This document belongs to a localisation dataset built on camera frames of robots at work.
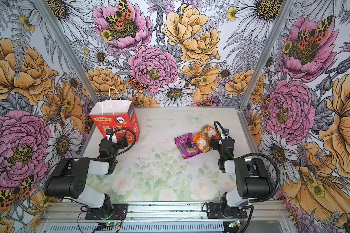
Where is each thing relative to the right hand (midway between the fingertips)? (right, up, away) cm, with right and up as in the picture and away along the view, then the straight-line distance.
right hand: (219, 139), depth 94 cm
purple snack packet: (-21, -4, 0) cm, 21 cm away
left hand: (-64, +1, -1) cm, 64 cm away
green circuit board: (-59, -38, -23) cm, 74 cm away
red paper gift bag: (-59, +15, -13) cm, 63 cm away
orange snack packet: (-11, -2, -3) cm, 12 cm away
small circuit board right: (0, -38, -23) cm, 44 cm away
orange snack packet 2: (-4, +5, +8) cm, 10 cm away
